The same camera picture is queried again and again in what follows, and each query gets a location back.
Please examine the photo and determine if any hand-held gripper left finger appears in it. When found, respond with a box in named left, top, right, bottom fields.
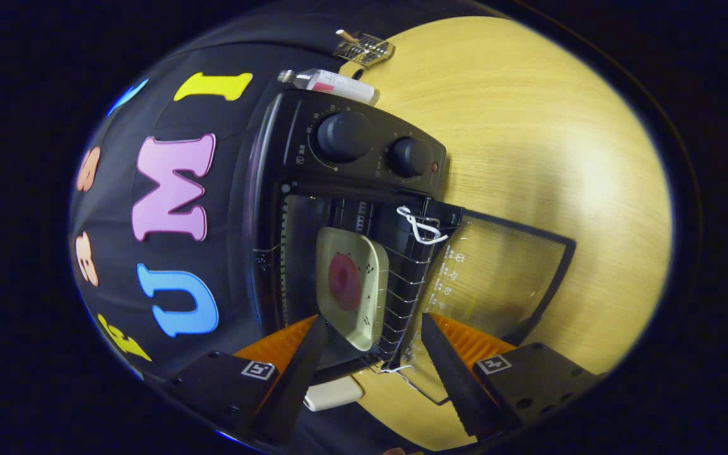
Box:
left=165, top=314, right=330, bottom=446

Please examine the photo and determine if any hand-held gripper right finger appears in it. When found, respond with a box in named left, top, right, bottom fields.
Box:
left=420, top=312, right=608, bottom=443

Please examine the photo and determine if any pink round food slice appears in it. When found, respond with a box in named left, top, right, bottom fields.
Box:
left=329, top=253, right=363, bottom=312

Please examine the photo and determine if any cream square plate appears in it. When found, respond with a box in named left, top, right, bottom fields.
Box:
left=315, top=227, right=390, bottom=351

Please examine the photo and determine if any black toaster oven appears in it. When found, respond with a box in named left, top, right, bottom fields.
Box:
left=244, top=88, right=576, bottom=405

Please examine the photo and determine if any white toaster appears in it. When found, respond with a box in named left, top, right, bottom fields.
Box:
left=303, top=377, right=365, bottom=413

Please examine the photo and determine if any clear bottle with red label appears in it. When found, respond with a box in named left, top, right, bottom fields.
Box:
left=277, top=68, right=379, bottom=106

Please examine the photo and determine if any metal wire oven rack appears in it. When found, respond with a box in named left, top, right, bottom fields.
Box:
left=364, top=212, right=444, bottom=375

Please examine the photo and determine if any white string loop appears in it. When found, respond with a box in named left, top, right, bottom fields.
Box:
left=396, top=205, right=450, bottom=246

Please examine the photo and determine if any metal wire basket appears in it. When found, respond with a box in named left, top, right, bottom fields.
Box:
left=332, top=32, right=395, bottom=67

